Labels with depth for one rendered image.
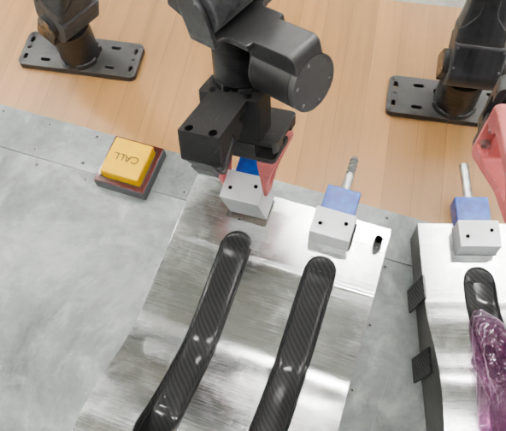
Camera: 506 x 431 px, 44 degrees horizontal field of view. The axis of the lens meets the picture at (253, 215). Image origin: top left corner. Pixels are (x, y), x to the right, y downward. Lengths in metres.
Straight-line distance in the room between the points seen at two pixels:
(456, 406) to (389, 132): 0.43
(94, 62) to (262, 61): 0.52
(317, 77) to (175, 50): 0.51
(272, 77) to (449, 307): 0.38
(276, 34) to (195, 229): 0.30
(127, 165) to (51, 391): 0.32
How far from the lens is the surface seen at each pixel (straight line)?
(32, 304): 0.90
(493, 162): 0.51
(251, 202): 0.73
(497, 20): 0.87
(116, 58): 1.07
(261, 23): 0.60
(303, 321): 0.75
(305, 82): 0.58
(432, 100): 1.00
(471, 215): 0.84
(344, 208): 0.78
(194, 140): 0.59
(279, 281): 0.75
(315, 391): 0.72
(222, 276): 0.77
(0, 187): 1.00
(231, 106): 0.62
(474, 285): 0.83
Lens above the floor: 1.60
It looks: 64 degrees down
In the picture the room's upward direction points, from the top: 7 degrees counter-clockwise
